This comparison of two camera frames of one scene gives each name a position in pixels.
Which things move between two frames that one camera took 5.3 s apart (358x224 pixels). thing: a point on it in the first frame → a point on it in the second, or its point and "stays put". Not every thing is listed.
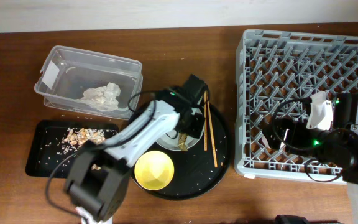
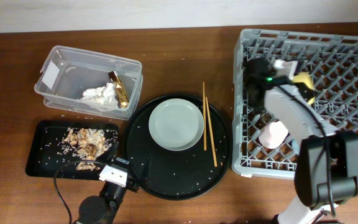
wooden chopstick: (205, 122) stays put
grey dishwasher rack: (276, 73) stays put
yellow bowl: (154, 170) → (304, 77)
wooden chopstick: (212, 135) stays put
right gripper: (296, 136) → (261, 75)
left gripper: (196, 125) → (144, 177)
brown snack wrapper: (181, 142) → (120, 89)
